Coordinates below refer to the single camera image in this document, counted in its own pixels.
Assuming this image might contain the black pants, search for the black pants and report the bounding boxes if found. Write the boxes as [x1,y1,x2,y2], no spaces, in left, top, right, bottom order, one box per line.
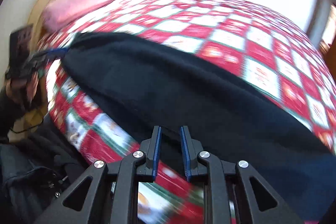
[62,32,335,221]

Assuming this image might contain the operator hand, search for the operator hand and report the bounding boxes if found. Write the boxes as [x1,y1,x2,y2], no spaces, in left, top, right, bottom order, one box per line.
[5,72,39,110]

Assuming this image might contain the red patchwork cartoon quilt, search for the red patchwork cartoon quilt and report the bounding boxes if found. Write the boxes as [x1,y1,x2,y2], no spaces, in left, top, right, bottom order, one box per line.
[37,0,335,223]

